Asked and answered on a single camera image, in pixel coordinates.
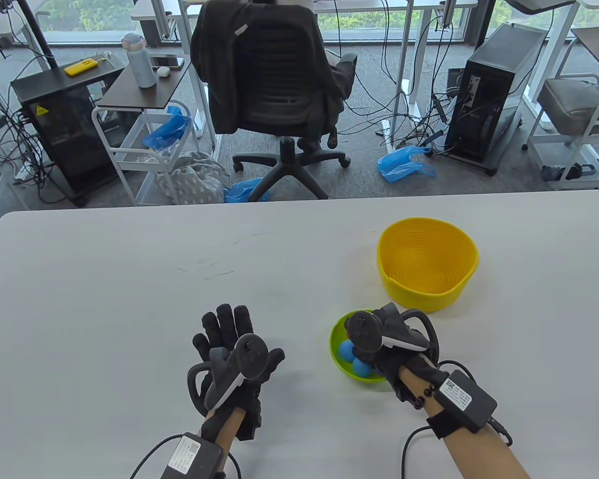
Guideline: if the yellow phone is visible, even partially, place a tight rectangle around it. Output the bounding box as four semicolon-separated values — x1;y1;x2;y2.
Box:
64;58;103;77

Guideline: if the white chair with grey cushion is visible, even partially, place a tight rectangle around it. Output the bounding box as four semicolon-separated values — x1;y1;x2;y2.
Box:
523;27;599;191

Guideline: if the blue plastic bag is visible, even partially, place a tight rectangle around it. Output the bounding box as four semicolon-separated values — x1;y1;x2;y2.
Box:
142;105;193;153
377;146;438;184
223;177;273;204

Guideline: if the black cable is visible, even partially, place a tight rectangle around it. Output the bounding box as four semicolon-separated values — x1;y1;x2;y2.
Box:
402;417;514;479
130;433;185;479

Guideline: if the green plastic bowl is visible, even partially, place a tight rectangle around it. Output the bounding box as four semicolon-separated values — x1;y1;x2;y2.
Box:
329;309;391;384

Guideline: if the black stand pole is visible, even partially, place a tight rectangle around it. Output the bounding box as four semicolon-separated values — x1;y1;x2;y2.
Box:
15;0;58;73

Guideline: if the dark jacket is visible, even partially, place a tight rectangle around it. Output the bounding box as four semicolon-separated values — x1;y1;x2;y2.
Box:
191;0;350;136

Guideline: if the black computer tower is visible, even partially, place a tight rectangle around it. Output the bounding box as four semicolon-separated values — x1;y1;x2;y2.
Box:
444;22;550;176

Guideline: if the grey hand controller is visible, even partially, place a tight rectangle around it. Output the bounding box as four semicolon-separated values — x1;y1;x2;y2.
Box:
187;333;270;416
346;302;440;366

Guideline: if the person's right forearm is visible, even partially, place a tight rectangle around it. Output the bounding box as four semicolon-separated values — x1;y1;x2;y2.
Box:
398;367;530;479

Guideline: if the grey patterned fabric bag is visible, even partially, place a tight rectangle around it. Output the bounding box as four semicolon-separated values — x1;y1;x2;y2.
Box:
154;151;232;204

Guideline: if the black mesh office chair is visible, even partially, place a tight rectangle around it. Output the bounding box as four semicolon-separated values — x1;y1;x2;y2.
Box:
192;0;358;200

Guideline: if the black wrist sensor box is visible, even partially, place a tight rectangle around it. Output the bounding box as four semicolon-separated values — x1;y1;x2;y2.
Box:
161;432;226;479
427;369;499;440

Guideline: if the person's right hand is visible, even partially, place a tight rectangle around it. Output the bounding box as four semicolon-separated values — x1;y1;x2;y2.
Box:
353;348;450;411

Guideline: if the dark bead bracelet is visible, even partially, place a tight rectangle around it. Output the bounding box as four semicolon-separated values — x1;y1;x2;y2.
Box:
410;384;437;411

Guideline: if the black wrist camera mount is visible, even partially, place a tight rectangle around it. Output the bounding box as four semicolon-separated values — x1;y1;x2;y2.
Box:
237;394;264;442

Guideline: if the person's left forearm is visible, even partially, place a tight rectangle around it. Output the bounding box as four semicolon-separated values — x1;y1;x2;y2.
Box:
211;408;246;456

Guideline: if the yellow plastic bowl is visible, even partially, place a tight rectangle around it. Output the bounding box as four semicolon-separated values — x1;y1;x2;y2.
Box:
377;218;480;314

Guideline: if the white wire cart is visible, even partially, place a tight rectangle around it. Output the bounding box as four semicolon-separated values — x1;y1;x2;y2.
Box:
91;100;203;206

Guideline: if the black rolling cabinet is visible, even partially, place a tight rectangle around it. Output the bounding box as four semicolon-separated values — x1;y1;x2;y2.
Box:
10;64;130;208

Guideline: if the grey water bottle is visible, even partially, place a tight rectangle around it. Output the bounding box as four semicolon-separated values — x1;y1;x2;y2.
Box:
122;32;157;89

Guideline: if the person's left hand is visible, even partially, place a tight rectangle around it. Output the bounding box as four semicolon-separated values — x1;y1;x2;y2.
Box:
193;303;286;441

